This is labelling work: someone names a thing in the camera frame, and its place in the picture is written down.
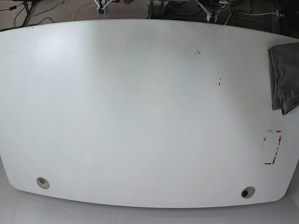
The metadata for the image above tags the white left-arm gripper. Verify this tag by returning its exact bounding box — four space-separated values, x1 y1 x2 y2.
197 0 231 23

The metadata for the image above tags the white right-arm gripper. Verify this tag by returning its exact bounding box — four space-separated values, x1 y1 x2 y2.
94 0 120 15

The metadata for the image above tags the grey t-shirt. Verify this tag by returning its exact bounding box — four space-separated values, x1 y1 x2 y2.
268 42 299 116

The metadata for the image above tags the black tripod stand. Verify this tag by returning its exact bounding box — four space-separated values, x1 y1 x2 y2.
14 0 40 28

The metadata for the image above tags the red tape marking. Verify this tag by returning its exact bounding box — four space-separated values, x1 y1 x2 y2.
261 130 282 165

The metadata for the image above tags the right table grommet hole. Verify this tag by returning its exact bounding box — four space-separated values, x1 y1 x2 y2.
241 186 255 199

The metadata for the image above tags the table grommet hole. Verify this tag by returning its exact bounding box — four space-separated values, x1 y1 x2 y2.
36 177 50 189
241 186 255 199

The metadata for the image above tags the left table grommet hole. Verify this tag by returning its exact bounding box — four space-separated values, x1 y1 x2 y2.
36 177 50 189

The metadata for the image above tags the yellow cable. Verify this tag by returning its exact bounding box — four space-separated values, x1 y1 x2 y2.
72 0 94 21

